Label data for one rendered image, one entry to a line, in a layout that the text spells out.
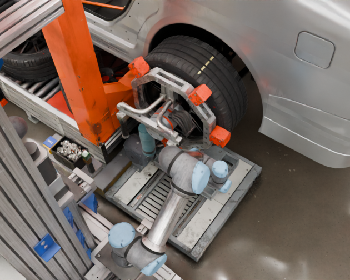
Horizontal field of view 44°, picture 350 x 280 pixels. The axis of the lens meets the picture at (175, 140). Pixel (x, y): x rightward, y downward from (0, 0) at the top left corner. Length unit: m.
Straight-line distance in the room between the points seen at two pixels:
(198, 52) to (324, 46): 0.69
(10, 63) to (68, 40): 1.45
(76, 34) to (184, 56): 0.56
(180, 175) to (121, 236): 0.39
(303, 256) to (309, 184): 0.55
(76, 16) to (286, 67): 1.00
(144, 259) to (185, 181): 0.38
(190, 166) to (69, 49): 0.87
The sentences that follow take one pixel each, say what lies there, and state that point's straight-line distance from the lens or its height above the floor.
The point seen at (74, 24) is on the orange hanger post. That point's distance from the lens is 2.13.
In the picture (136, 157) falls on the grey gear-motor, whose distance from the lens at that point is 2.88.
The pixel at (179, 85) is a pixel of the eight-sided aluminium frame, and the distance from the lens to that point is 2.26.
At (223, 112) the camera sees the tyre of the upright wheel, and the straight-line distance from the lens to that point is 2.28.
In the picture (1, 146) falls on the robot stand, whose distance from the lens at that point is 1.26.
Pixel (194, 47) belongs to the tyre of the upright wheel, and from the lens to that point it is 2.32.
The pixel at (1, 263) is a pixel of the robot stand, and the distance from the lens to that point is 1.76.
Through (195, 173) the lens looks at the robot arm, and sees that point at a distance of 1.67.
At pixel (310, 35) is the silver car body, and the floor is 1.54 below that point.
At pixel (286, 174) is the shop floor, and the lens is 3.27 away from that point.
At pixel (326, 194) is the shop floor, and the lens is 3.26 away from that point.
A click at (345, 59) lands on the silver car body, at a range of 1.91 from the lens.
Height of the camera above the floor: 2.76
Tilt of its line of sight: 55 degrees down
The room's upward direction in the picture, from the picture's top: 4 degrees counter-clockwise
